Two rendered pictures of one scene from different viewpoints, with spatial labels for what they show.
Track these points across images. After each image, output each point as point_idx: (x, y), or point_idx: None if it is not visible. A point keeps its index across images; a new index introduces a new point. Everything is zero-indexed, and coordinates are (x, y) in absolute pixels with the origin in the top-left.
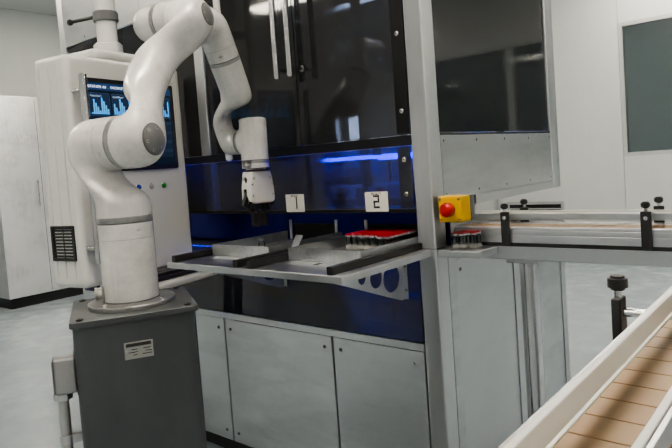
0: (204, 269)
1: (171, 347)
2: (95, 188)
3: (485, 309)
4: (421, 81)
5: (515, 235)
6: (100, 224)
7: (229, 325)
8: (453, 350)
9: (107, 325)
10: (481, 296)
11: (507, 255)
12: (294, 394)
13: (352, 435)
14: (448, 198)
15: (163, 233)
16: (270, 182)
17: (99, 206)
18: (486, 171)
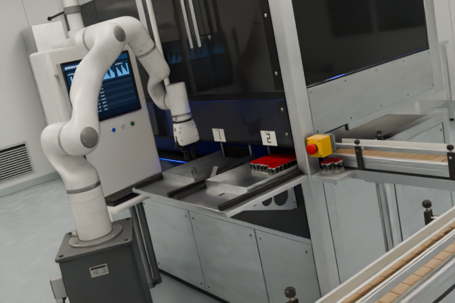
0: (152, 196)
1: (118, 267)
2: (60, 170)
3: (363, 206)
4: (286, 53)
5: (366, 163)
6: (67, 193)
7: (191, 215)
8: (333, 242)
9: (77, 258)
10: (359, 197)
11: (363, 177)
12: (237, 264)
13: (275, 295)
14: (313, 140)
15: (136, 157)
16: (193, 128)
17: (64, 182)
18: (357, 102)
